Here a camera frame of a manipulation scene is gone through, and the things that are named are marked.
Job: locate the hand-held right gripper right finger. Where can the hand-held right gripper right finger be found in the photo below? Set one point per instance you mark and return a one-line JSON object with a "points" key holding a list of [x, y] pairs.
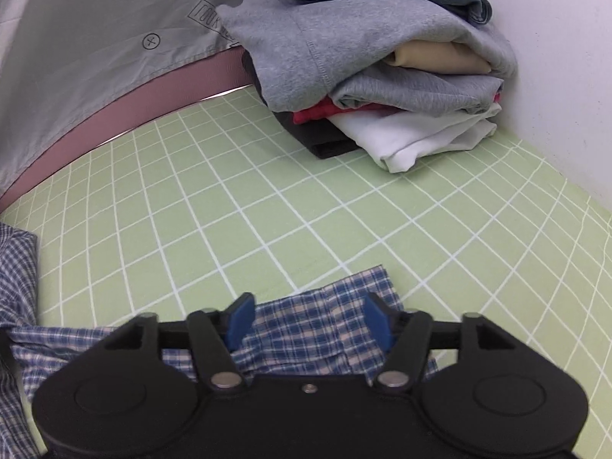
{"points": [[377, 318]]}

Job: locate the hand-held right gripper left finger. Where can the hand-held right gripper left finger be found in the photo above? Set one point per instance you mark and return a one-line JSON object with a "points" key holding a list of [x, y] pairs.
{"points": [[239, 315]]}

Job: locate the blue plaid shirt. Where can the blue plaid shirt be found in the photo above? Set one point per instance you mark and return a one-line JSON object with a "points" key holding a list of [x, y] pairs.
{"points": [[306, 325]]}

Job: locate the green grid mat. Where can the green grid mat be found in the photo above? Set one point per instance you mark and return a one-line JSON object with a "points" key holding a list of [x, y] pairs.
{"points": [[334, 201]]}

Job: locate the folded white garment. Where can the folded white garment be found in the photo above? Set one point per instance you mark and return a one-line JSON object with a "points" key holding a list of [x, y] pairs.
{"points": [[406, 138]]}

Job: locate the folded black garment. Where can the folded black garment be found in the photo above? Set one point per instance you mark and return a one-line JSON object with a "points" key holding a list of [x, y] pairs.
{"points": [[315, 141]]}

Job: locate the folded red garment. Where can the folded red garment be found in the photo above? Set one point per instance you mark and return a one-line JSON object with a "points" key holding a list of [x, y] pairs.
{"points": [[315, 112]]}

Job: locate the pink panel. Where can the pink panel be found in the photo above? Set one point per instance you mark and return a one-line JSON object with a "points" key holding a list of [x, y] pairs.
{"points": [[143, 105]]}

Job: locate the folded beige garment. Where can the folded beige garment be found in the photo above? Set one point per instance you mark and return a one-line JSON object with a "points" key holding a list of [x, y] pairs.
{"points": [[440, 57]]}

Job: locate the folded grey sweatshirt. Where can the folded grey sweatshirt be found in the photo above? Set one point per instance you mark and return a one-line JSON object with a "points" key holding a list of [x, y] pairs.
{"points": [[358, 38]]}

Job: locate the printed pale carrot sheet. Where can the printed pale carrot sheet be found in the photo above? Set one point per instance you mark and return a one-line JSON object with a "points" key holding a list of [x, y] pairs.
{"points": [[95, 57]]}

